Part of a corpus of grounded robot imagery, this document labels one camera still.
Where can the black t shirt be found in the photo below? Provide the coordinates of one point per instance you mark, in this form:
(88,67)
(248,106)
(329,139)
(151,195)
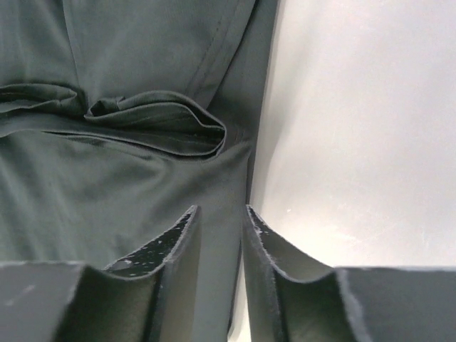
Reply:
(117,116)

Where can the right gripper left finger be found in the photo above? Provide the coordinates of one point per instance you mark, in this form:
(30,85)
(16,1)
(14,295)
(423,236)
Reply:
(146,295)

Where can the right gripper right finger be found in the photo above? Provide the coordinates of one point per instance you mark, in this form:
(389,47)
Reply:
(293,297)

